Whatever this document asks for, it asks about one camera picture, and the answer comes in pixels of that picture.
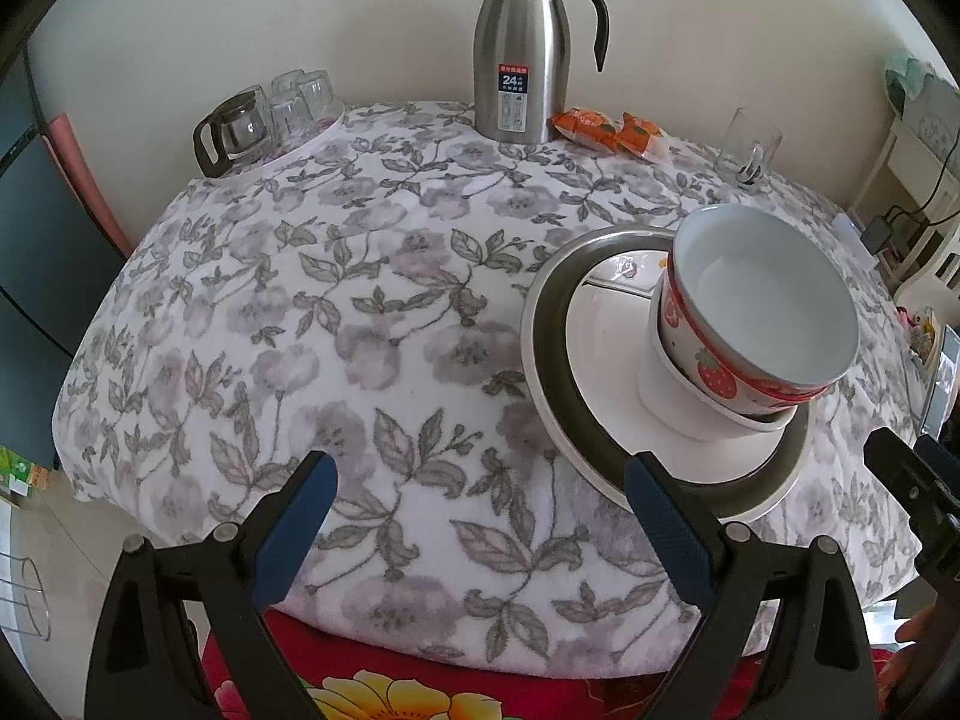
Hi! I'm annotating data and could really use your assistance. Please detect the pale green cushion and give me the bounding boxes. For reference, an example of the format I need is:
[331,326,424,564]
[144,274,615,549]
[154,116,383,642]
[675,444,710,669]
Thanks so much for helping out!
[885,52,960,136]

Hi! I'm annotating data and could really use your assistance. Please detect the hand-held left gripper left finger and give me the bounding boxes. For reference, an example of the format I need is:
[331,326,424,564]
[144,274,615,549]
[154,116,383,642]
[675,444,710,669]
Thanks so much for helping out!
[84,450,338,720]

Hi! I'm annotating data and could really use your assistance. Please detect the dark teal cabinet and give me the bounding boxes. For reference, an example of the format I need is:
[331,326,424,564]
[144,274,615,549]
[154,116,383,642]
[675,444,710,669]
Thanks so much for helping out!
[0,67,132,481]

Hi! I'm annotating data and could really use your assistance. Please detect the green box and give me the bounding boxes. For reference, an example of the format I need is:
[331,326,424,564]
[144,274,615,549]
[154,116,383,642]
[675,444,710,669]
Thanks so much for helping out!
[0,444,52,500]

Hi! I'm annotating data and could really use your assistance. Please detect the person's right hand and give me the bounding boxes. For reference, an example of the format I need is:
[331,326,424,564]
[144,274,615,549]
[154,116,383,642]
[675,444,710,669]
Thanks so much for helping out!
[876,600,942,695]

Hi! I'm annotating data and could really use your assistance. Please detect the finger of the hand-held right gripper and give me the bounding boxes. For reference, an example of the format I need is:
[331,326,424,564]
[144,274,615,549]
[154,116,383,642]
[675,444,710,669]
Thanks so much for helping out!
[862,427,947,533]
[913,435,960,502]

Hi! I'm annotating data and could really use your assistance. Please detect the red floral blanket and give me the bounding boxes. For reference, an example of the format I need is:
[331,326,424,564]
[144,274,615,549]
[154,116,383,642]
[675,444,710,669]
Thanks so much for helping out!
[201,606,912,720]

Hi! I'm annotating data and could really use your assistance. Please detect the grey floral tablecloth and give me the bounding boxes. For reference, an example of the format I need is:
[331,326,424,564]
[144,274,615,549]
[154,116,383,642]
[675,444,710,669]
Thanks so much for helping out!
[52,99,927,680]

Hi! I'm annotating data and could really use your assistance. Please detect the clear glass mug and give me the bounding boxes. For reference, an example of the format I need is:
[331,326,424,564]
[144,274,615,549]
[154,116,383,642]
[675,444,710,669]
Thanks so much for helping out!
[714,108,782,188]

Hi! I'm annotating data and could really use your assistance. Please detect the white wooden shelf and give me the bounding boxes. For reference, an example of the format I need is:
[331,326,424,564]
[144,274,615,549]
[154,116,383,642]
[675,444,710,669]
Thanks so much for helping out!
[847,101,960,308]

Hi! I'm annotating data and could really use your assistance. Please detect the stainless steel thermos jug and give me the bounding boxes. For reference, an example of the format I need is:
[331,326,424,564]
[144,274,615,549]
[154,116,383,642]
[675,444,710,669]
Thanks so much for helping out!
[473,0,610,143]

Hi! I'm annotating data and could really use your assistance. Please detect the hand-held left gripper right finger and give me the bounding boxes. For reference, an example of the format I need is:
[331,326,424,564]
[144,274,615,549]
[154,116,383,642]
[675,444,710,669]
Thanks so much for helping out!
[624,451,878,720]

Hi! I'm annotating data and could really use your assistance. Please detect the red-rimmed strawberry bowl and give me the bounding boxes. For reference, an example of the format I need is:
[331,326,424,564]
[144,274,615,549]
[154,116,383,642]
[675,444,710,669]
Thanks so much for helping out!
[655,274,800,421]

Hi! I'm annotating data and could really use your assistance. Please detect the white round tray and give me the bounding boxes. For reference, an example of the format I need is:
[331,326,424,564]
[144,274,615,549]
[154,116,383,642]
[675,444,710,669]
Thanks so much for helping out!
[214,99,347,175]

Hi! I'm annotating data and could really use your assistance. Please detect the pink panel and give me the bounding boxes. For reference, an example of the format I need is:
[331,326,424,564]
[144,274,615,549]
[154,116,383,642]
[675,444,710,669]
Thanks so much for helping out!
[46,114,137,256]

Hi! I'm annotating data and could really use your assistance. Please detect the round steel plate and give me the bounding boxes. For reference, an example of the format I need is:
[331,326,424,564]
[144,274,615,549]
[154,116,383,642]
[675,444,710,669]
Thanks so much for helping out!
[520,225,815,524]

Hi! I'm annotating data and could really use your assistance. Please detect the shiny grey panel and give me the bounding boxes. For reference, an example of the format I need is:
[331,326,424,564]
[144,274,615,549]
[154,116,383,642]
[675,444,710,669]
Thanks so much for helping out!
[916,330,960,437]

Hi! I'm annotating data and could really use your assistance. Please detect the black cable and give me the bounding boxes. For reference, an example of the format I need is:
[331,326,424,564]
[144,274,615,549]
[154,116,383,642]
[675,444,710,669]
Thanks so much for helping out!
[892,156,960,230]

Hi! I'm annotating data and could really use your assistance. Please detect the orange snack packet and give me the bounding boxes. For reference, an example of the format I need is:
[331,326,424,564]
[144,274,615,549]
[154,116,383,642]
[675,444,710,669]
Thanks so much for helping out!
[616,112,672,164]
[551,106,625,152]

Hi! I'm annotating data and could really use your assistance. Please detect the white bowl with strawberry print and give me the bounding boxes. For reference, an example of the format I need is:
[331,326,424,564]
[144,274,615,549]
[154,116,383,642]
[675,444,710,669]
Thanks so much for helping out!
[664,202,861,406]

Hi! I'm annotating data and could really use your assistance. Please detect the clear glass cylinder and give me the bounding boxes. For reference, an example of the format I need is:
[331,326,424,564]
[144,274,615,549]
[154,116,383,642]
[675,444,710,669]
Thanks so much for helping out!
[0,553,52,640]

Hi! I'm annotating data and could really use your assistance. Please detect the colourful packet pile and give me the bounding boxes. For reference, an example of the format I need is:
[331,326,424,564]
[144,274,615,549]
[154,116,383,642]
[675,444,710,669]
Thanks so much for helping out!
[896,306,942,361]

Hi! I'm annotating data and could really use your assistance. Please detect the glass pot with black handle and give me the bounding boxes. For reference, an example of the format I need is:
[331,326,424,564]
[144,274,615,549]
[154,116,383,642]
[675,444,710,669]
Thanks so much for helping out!
[193,88,272,179]

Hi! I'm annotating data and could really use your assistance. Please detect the white floral plate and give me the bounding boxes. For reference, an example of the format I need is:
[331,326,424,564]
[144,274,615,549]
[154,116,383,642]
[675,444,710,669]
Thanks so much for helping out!
[562,247,800,487]

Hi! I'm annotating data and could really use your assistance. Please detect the black power adapter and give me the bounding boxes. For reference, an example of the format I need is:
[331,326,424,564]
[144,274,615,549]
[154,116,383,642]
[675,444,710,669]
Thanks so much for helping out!
[861,214,895,256]

